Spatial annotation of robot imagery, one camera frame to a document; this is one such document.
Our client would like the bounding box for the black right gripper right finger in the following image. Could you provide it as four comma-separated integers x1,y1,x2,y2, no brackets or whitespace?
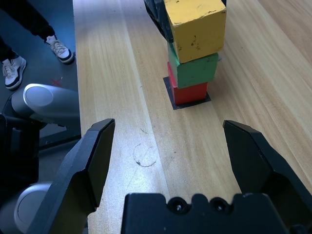
223,119,312,226

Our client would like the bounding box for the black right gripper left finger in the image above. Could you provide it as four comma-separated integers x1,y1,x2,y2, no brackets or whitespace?
26,118,116,234

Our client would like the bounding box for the yellow wooden block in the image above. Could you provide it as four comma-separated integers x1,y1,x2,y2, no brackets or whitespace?
163,0,227,63

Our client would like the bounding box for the green wooden block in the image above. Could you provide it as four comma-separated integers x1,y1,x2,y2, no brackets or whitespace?
167,42,219,89

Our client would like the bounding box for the red wooden block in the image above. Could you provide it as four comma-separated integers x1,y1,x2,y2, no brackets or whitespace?
167,61,209,105

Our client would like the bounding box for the grey robot right leg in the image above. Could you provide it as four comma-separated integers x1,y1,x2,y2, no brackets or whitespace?
0,181,54,234

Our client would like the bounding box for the grey robot leg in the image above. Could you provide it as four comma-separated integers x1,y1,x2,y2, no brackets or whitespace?
11,83,81,127
0,181,54,234

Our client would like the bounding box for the grey robot left leg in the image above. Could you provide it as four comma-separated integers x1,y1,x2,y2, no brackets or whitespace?
11,83,81,127

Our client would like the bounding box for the black square tape marker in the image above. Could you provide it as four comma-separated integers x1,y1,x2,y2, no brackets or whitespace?
162,77,211,111

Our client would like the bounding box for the white black sneaker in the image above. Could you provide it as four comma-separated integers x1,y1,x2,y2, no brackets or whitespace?
45,35,76,65
1,56,27,91

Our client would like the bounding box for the black trouser leg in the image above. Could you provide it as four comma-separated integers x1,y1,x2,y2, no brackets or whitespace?
0,0,56,42
0,36,18,61

